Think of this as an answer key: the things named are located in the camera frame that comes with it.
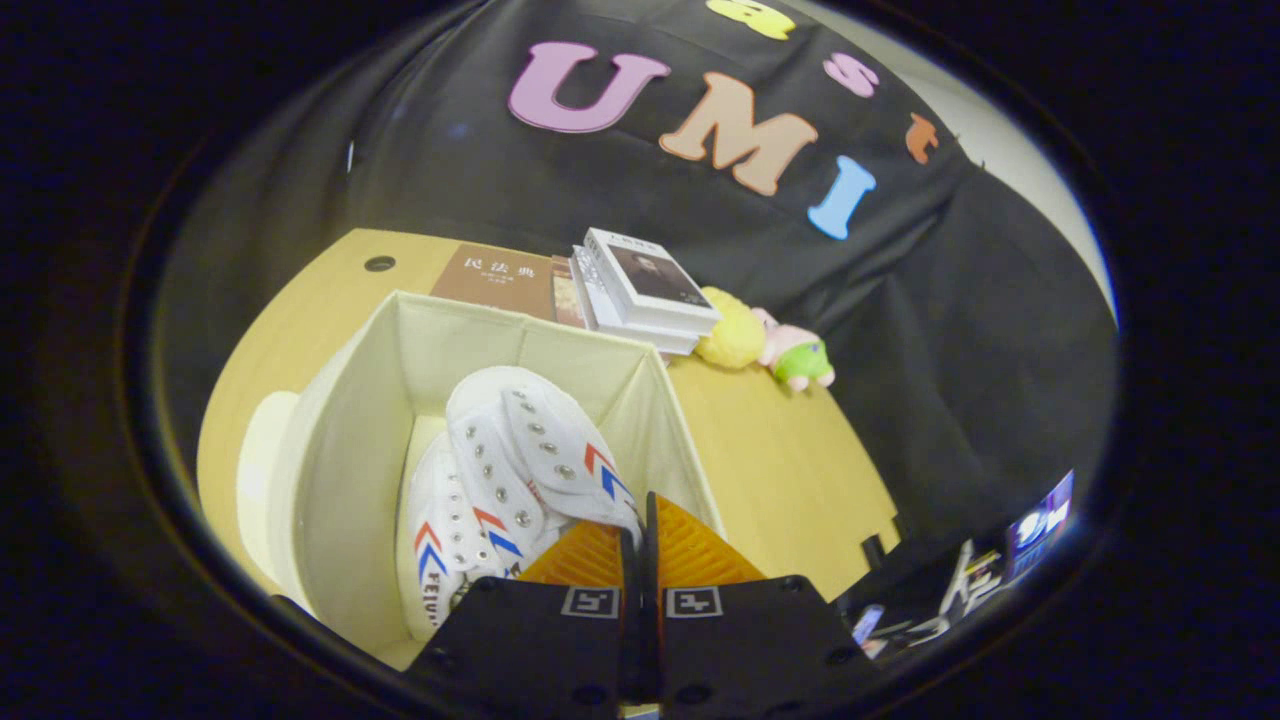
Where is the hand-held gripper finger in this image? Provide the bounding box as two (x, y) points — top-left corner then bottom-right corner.
(640, 490), (886, 720)
(405, 525), (641, 720)

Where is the white shoe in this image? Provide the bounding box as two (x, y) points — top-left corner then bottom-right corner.
(443, 365), (643, 546)
(395, 430), (546, 643)

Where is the grey fabric storage box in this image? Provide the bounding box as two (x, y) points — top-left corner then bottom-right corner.
(235, 290), (726, 673)

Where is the yellow plush toy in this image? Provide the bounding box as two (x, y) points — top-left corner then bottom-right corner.
(694, 287), (768, 370)

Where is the dark cluttered equipment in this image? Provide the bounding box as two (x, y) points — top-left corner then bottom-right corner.
(835, 535), (1006, 661)

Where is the pink and green plush toy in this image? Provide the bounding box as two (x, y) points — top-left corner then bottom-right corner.
(752, 307), (836, 392)

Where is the thick white book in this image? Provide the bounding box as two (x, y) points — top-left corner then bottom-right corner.
(570, 245), (701, 356)

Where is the white book with dark photo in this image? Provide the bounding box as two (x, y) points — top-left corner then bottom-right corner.
(582, 227), (721, 335)

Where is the brown book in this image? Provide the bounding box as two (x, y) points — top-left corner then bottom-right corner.
(430, 243), (591, 331)

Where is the black backdrop cloth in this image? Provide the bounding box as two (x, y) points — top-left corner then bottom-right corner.
(150, 0), (1119, 561)

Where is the lit monitor screen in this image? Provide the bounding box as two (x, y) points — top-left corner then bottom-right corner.
(1003, 468), (1077, 583)

